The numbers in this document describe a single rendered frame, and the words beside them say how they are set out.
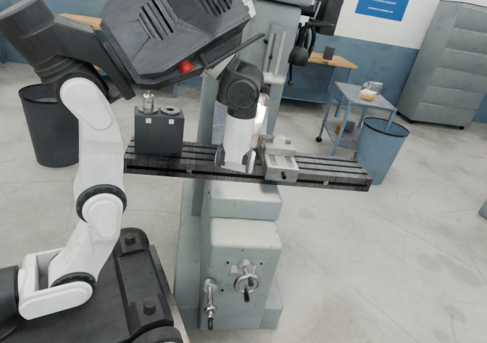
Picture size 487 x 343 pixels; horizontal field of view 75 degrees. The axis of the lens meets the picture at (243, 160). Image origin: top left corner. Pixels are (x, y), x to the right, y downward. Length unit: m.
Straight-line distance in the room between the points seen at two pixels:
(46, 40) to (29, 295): 0.76
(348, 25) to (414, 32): 1.23
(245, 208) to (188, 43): 0.91
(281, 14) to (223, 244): 0.96
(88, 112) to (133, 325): 0.75
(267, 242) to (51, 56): 1.04
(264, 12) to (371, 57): 5.19
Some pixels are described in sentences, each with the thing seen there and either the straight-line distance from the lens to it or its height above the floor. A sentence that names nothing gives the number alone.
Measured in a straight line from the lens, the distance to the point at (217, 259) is 1.44.
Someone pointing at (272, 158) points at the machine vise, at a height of 0.97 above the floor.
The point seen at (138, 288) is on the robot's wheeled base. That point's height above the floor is 0.59.
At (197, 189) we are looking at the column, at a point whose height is 0.43.
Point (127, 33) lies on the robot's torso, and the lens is 0.80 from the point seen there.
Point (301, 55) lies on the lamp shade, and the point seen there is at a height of 1.48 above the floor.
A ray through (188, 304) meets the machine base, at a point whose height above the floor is 0.20.
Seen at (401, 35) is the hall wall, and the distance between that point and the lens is 6.63.
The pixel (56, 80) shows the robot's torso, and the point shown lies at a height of 1.39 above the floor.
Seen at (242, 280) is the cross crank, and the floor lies 0.63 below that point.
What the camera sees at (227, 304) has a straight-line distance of 1.68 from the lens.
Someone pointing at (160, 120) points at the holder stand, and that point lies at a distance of 1.48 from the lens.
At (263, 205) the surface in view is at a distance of 1.48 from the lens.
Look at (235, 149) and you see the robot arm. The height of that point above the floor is 1.21.
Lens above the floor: 1.65
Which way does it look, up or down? 28 degrees down
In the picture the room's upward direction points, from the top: 11 degrees clockwise
